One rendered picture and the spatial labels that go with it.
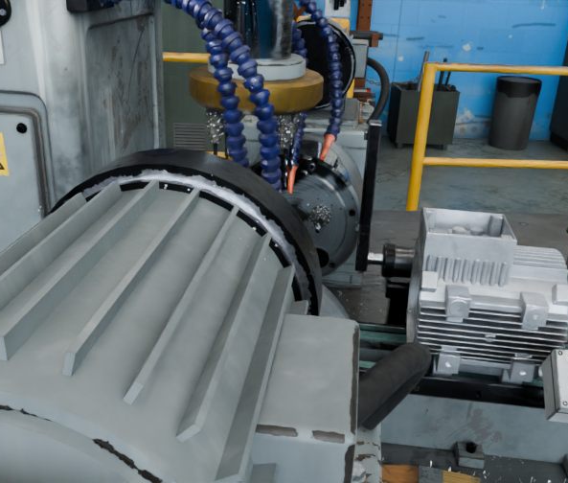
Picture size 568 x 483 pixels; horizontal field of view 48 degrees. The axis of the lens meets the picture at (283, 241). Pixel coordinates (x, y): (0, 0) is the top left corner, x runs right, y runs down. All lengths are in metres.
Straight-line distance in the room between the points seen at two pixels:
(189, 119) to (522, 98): 3.11
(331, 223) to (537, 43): 5.41
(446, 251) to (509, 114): 5.18
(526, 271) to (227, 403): 0.74
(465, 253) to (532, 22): 5.56
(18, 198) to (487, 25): 5.67
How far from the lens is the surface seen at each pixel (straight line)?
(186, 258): 0.30
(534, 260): 0.96
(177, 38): 4.00
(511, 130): 6.09
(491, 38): 6.30
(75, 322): 0.24
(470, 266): 0.92
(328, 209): 1.14
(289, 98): 0.82
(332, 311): 0.71
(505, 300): 0.93
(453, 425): 1.03
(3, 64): 0.80
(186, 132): 4.10
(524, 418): 1.04
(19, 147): 0.82
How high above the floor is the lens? 1.47
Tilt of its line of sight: 24 degrees down
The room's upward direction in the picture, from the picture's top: 3 degrees clockwise
